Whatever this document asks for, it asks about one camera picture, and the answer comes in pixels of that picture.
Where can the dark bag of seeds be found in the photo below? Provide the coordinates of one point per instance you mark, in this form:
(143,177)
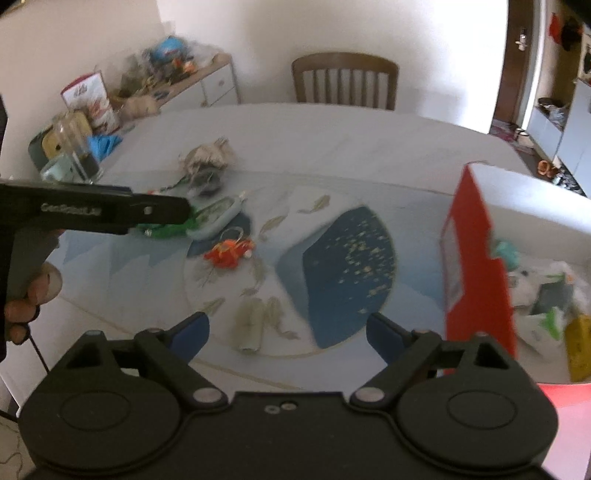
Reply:
(205,183)

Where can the blue cloth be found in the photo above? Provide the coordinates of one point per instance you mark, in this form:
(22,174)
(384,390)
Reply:
(101,146)

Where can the clear drinking glass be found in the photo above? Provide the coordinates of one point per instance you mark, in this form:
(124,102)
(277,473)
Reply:
(72,131)

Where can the clear plastic bag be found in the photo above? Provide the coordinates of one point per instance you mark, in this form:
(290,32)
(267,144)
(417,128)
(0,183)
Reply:
(541,297)

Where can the light blue correction tape dispenser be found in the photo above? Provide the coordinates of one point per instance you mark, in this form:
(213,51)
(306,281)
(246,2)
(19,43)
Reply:
(209,221)

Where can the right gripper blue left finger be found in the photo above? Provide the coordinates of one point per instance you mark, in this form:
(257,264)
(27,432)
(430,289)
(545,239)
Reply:
(189,336)

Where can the red orange small toy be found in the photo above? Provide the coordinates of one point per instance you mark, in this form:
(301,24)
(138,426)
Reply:
(226,254)

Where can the red and white cardboard box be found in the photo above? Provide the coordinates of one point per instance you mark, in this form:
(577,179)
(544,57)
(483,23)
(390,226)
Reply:
(516,260)

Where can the dark brown door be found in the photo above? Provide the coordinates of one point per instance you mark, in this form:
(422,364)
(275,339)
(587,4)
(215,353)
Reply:
(519,60)

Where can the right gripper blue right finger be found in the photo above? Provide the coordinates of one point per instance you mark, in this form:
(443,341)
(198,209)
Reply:
(387,338)

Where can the silver snack wrapper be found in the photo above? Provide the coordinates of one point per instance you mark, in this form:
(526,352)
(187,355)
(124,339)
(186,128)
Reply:
(217,155)

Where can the floral fabric sachet green tassel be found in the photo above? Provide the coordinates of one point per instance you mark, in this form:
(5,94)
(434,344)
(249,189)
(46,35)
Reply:
(167,231)

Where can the brown wooden chair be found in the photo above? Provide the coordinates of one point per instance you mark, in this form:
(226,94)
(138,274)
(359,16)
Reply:
(346,78)

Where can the mint green mug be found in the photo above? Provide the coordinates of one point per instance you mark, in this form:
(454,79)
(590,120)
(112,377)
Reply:
(59,169)

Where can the white wall cabinet unit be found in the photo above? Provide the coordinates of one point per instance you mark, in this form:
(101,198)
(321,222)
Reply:
(563,135)

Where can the person's left hand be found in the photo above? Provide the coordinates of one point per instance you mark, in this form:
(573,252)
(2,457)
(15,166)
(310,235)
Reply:
(21,312)

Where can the white drawer sideboard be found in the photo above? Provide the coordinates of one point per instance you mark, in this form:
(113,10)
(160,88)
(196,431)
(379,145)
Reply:
(211,86)

